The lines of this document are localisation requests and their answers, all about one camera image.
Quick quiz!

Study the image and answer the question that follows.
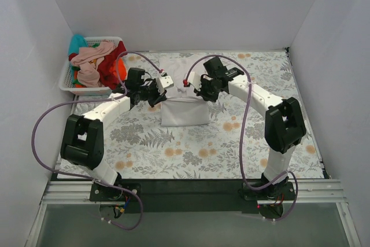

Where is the white t shirt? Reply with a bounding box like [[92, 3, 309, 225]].
[[159, 54, 210, 127]]

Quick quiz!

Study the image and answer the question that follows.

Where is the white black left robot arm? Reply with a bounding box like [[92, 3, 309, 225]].
[[60, 68, 173, 201]]

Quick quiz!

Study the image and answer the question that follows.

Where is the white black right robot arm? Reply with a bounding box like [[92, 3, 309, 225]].
[[183, 54, 306, 199]]

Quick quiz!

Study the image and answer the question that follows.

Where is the orange t shirt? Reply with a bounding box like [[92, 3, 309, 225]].
[[112, 58, 127, 81]]

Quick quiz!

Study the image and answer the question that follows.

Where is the red t shirt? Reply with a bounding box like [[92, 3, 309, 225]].
[[97, 41, 126, 90]]

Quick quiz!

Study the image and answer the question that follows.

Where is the pink t shirt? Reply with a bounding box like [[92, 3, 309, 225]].
[[70, 41, 115, 88]]

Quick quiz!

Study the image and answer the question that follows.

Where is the green garment in basket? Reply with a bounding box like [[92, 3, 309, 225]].
[[71, 67, 84, 88]]

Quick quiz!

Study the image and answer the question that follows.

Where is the white plastic laundry basket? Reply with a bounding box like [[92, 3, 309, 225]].
[[58, 36, 122, 96]]

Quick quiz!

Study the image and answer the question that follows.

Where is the teal t shirt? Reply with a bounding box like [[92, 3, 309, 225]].
[[68, 34, 88, 61]]

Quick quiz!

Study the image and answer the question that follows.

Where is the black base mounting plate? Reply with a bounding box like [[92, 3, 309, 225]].
[[89, 179, 295, 214]]

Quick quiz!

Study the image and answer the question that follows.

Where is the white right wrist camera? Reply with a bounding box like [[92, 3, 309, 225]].
[[183, 71, 201, 91]]

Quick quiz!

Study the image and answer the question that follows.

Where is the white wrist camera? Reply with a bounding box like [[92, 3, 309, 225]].
[[157, 69, 174, 90], [183, 71, 201, 91]]

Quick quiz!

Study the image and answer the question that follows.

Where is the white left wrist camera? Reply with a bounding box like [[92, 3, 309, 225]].
[[157, 69, 174, 90]]

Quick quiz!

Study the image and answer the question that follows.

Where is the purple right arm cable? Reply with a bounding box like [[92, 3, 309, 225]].
[[182, 54, 298, 222]]

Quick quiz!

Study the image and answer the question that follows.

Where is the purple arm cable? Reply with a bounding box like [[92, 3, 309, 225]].
[[31, 50, 167, 230], [182, 54, 298, 222]]

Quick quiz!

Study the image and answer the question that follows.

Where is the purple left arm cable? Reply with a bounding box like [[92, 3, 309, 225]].
[[31, 50, 167, 230]]

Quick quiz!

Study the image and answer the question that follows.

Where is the aluminium frame rail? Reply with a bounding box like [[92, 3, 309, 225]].
[[40, 179, 96, 205]]

